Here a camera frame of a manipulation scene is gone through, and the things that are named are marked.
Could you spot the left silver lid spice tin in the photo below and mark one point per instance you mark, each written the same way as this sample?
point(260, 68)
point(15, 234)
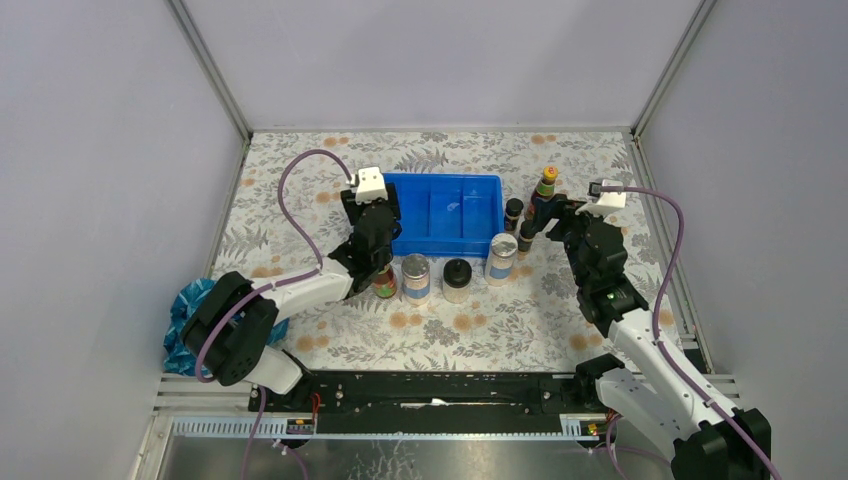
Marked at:
point(415, 271)

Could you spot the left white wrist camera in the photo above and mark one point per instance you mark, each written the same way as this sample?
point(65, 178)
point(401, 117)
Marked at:
point(368, 185)

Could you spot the green label sauce bottle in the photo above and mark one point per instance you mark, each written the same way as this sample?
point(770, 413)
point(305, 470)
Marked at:
point(544, 189)

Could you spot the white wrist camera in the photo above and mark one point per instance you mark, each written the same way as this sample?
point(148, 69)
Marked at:
point(605, 197)
point(368, 185)

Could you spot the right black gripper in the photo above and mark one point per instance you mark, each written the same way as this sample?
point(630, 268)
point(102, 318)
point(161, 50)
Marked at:
point(564, 210)

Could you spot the front small dark spice bottle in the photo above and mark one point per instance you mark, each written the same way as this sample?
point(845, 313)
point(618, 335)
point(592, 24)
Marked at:
point(526, 235)

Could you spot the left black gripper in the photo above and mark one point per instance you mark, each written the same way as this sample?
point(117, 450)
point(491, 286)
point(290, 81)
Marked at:
point(351, 208)

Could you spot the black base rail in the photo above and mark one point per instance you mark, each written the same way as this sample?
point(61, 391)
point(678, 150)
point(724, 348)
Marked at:
point(484, 402)

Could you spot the silver lid spice tin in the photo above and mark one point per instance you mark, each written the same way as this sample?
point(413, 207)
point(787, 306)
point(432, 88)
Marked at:
point(415, 271)
point(501, 259)

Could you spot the rear small dark spice bottle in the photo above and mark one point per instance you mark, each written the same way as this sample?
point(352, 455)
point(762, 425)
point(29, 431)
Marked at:
point(512, 213)

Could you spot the right silver lid spice tin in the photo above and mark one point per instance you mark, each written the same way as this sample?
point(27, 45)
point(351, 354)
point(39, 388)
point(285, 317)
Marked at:
point(501, 259)

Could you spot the small dark spice bottle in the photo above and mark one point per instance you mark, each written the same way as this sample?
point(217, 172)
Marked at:
point(512, 213)
point(526, 235)

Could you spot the slotted cable duct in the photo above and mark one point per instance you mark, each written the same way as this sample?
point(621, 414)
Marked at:
point(286, 429)

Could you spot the blue plastic divided bin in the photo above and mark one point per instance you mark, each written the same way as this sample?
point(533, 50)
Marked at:
point(447, 215)

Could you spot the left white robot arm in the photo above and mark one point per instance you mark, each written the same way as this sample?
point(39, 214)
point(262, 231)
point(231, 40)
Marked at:
point(334, 279)

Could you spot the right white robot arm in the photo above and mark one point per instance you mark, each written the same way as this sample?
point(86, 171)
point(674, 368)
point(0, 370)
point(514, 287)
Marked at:
point(701, 432)

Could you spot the floral table mat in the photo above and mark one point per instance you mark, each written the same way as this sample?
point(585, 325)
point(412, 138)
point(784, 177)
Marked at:
point(287, 208)

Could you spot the blue patterned cloth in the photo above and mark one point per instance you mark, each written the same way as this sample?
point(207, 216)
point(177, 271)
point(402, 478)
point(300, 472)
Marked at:
point(175, 331)

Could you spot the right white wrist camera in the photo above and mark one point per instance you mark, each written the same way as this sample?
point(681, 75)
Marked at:
point(605, 197)

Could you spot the yellow cap sauce bottle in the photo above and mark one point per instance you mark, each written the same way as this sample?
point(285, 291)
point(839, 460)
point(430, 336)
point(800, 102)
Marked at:
point(385, 283)

